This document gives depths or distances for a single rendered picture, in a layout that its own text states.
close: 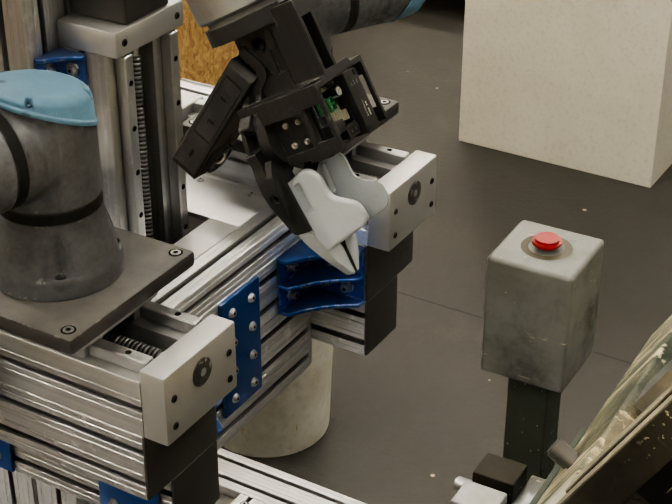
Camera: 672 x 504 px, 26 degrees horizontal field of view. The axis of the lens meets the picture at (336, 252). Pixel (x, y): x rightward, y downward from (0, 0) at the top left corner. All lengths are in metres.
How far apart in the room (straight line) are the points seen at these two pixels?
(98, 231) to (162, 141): 0.30
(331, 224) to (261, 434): 1.95
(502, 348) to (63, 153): 0.70
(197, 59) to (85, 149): 1.88
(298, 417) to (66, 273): 1.45
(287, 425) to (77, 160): 1.52
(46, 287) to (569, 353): 0.71
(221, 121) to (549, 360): 0.94
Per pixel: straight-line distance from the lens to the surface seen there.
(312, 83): 1.05
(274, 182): 1.06
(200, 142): 1.11
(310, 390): 2.99
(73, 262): 1.61
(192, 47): 3.41
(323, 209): 1.08
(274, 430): 3.01
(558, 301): 1.89
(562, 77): 4.14
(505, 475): 1.80
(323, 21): 1.94
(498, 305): 1.93
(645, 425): 1.24
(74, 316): 1.59
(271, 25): 1.05
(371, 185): 1.10
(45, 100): 1.54
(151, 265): 1.67
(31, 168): 1.54
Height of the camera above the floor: 1.88
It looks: 30 degrees down
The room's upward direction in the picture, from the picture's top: straight up
